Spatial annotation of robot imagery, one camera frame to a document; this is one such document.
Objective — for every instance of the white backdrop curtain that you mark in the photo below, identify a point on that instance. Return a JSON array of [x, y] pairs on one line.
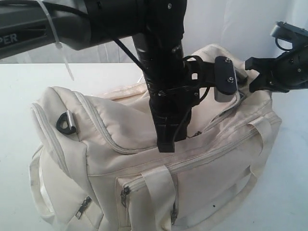
[[243, 27]]

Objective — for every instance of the white cable tie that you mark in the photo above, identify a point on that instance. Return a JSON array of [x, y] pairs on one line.
[[57, 43]]

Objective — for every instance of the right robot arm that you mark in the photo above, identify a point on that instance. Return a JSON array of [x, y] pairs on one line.
[[287, 72]]

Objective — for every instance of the cream fabric duffel bag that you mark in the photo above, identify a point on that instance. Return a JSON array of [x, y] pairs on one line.
[[98, 167]]

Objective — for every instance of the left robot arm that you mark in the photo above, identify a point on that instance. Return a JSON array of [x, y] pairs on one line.
[[150, 32]]

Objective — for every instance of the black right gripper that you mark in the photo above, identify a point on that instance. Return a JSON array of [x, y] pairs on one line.
[[287, 72]]

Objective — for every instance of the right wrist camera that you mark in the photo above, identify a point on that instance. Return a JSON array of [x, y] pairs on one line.
[[282, 30]]

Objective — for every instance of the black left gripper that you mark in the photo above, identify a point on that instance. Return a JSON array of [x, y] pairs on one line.
[[172, 90]]

